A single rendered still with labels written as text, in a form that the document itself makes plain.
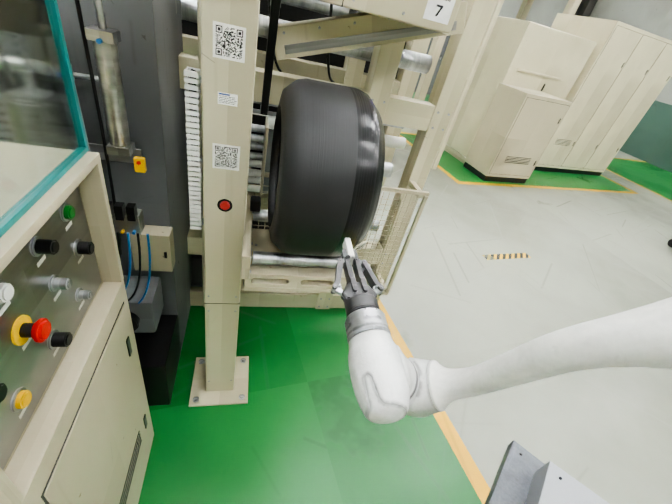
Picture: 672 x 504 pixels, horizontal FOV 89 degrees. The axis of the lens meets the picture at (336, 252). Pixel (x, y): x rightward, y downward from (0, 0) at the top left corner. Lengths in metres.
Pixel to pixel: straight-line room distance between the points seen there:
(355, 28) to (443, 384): 1.17
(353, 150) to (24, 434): 0.90
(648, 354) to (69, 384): 0.99
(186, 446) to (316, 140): 1.40
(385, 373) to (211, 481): 1.21
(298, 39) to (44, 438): 1.28
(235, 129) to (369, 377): 0.74
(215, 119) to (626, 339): 0.97
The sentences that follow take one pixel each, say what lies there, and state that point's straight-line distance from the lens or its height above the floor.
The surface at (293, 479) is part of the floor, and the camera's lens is 1.75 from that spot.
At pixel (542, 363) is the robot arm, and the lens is 0.63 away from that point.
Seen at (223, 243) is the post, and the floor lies 0.91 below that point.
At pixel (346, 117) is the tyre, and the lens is 0.98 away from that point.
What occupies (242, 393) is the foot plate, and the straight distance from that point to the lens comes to 1.89.
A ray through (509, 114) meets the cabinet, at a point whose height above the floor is 0.94.
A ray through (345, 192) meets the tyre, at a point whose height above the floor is 1.24.
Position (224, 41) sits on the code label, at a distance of 1.00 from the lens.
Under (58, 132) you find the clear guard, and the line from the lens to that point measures 0.85.
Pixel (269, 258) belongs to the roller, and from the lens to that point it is 1.17.
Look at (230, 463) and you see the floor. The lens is 1.76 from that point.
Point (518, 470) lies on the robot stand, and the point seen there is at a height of 0.65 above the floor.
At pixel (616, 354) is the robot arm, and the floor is 1.35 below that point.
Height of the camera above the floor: 1.64
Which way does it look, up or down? 35 degrees down
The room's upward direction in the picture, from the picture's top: 15 degrees clockwise
